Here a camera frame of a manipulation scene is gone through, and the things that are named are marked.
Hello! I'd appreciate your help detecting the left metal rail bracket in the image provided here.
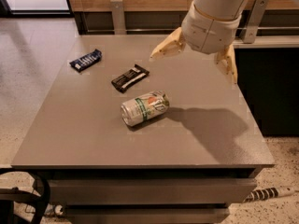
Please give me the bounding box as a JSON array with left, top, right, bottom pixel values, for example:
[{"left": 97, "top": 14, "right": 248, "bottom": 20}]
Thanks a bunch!
[{"left": 110, "top": 0, "right": 127, "bottom": 35}]

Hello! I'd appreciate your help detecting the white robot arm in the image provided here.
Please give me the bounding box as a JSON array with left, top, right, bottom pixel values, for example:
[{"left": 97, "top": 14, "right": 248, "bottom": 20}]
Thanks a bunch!
[{"left": 150, "top": 0, "right": 249, "bottom": 83}]

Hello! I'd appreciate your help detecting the white green 7up can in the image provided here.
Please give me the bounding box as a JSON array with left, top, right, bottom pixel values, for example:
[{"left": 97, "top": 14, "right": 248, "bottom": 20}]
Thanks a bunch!
[{"left": 121, "top": 91, "right": 170, "bottom": 127}]

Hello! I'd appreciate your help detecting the black snack bar wrapper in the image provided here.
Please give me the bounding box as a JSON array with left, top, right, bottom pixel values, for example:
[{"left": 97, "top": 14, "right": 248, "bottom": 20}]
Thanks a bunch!
[{"left": 111, "top": 64, "right": 150, "bottom": 93}]

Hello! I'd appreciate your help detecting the grey upper drawer front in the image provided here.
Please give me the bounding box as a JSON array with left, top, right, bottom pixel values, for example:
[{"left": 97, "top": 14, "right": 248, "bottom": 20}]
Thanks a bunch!
[{"left": 50, "top": 178, "right": 256, "bottom": 205}]

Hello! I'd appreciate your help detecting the grey lower drawer front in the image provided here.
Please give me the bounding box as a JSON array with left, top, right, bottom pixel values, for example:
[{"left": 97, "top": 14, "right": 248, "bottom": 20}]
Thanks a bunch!
[{"left": 66, "top": 208, "right": 230, "bottom": 224}]

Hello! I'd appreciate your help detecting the black white striped cable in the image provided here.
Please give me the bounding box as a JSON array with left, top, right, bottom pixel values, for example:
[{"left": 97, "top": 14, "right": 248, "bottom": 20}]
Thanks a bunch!
[{"left": 242, "top": 185, "right": 299, "bottom": 203}]

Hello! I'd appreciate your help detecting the blue snack bar wrapper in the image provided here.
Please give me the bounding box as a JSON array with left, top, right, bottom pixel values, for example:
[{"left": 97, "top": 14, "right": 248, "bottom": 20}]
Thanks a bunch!
[{"left": 69, "top": 49, "right": 102, "bottom": 73}]

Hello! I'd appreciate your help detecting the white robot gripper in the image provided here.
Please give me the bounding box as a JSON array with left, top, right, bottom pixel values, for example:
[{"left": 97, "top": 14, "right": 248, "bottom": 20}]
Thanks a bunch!
[{"left": 149, "top": 3, "right": 241, "bottom": 84}]

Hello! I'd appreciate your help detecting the grey drawer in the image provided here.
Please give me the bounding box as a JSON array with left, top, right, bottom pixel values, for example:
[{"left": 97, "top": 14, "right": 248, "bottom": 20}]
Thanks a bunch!
[
  {"left": 50, "top": 178, "right": 256, "bottom": 205},
  {"left": 66, "top": 208, "right": 230, "bottom": 224}
]

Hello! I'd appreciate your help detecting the black chair frame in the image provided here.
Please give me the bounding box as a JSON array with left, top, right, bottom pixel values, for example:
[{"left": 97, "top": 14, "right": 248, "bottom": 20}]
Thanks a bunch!
[{"left": 0, "top": 172, "right": 50, "bottom": 224}]

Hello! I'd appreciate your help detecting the horizontal metal rail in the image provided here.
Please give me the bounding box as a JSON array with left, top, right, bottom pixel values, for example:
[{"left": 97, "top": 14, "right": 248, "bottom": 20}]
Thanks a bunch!
[{"left": 85, "top": 26, "right": 299, "bottom": 36}]

